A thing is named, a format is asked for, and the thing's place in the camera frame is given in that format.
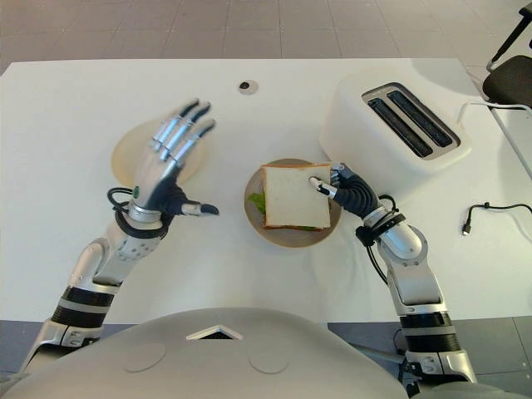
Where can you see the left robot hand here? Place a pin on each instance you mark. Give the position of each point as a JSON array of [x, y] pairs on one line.
[[156, 178]]

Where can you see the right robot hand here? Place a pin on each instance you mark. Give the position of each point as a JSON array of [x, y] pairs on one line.
[[355, 193]]

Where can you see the bread slice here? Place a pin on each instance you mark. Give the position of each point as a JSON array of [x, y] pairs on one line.
[[291, 195], [282, 228]]

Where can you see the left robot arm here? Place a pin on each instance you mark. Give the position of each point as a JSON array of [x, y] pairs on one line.
[[89, 270]]

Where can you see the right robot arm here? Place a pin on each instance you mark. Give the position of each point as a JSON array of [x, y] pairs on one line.
[[415, 278]]

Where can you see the cream plate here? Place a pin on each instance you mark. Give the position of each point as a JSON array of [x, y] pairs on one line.
[[129, 162]]

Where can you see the cream toaster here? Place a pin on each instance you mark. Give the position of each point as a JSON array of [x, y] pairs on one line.
[[357, 120]]

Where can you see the tan plate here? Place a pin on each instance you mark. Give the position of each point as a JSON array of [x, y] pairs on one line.
[[291, 239]]

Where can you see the green lettuce leaf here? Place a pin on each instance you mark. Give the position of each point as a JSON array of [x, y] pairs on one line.
[[257, 201]]

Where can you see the black chair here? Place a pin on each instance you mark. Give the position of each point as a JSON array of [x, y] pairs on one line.
[[507, 81]]

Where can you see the robot body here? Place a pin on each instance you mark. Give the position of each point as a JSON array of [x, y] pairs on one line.
[[216, 365]]

